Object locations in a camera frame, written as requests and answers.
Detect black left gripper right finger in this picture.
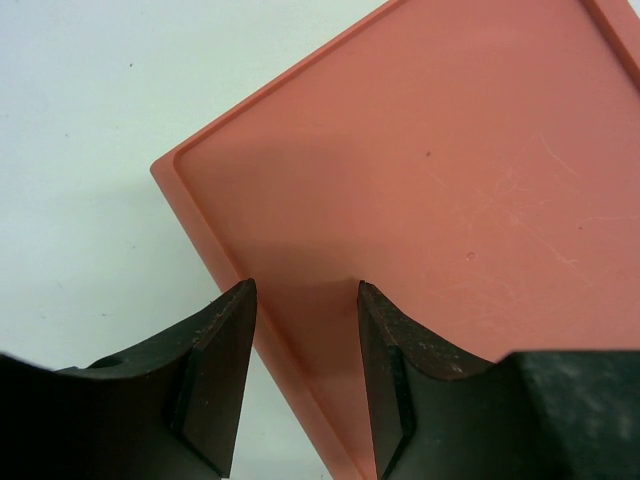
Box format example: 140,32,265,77
357,282,639,479

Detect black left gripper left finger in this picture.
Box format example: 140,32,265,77
1,279,257,479

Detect orange drawer box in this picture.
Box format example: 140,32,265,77
151,1,639,479

